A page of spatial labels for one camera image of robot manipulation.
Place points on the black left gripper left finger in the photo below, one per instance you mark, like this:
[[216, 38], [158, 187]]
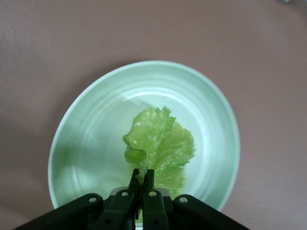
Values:
[[112, 208]]

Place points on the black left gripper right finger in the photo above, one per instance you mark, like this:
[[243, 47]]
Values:
[[163, 208]]

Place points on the green lettuce leaf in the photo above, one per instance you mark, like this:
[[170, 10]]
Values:
[[158, 143]]

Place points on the light green round plate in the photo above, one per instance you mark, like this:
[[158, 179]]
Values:
[[96, 124]]

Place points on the brown table cover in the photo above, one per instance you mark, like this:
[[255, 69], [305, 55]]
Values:
[[48, 48]]

